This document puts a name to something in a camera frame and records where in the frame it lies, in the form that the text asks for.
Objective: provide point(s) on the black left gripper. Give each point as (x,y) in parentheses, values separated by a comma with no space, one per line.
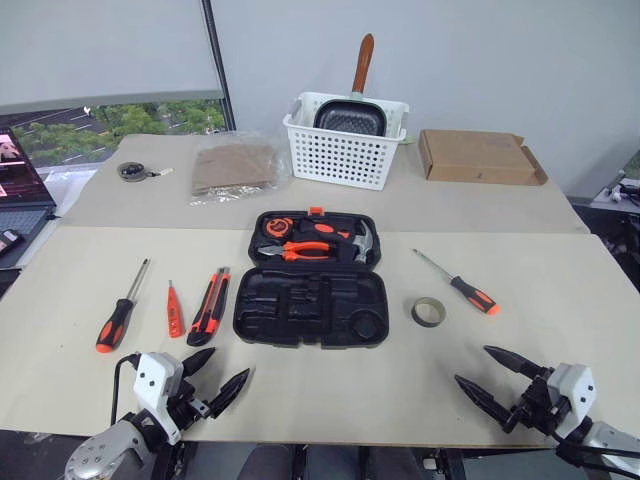
(187,405)

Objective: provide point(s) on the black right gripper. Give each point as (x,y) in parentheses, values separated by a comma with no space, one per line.
(537,407)

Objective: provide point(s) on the orange black utility knife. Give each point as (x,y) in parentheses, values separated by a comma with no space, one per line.
(207,315)

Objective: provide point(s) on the orange voltage tester pen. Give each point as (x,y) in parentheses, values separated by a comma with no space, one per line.
(174,315)

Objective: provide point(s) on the small black orange screwdriver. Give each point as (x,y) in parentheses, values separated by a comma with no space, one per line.
(470,292)

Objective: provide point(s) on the dark electrical tape roll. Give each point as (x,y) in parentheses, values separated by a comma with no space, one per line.
(416,314)

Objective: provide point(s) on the large black orange screwdriver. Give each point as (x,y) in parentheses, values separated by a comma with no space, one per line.
(116,320)

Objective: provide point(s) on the black plastic tool case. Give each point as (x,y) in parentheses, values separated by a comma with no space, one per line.
(310,310)

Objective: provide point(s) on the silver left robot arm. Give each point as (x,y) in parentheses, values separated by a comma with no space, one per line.
(100,450)

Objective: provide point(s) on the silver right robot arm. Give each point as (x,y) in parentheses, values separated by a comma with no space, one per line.
(610,442)

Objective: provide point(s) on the dark rounded shape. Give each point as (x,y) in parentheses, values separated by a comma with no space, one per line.
(267,462)
(390,465)

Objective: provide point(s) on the orange black tape measure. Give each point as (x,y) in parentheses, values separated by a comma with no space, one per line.
(275,227)

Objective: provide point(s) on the steel claw hammer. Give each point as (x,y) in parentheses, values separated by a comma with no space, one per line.
(365,245)

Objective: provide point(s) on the clear bag of brown paper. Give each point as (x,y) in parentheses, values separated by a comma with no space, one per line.
(235,167)

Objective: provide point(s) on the round black retractable reel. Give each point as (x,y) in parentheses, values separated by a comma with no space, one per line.
(132,170)

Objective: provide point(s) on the flat brown cardboard box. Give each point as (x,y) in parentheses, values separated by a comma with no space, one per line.
(475,157)

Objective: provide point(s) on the small white device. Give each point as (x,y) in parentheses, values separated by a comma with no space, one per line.
(627,190)

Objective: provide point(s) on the clear plastic sheet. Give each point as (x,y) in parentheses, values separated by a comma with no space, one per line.
(70,180)

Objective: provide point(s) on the white perforated plastic basket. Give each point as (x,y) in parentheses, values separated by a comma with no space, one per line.
(345,155)

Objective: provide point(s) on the pale green object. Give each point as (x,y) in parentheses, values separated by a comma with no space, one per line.
(405,141)

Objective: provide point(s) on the dark open laptop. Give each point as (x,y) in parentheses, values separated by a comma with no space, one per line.
(20,200)

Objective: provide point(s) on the white roller blind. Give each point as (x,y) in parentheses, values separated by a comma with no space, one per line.
(100,45)

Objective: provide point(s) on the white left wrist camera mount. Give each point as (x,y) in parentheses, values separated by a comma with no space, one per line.
(152,385)

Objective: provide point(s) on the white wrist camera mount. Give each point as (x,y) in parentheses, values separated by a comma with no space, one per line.
(572,395)
(152,385)

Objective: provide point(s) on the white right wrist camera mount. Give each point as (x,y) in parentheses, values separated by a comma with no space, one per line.
(572,395)

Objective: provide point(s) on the black window frame post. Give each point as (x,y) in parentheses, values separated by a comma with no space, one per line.
(219,65)

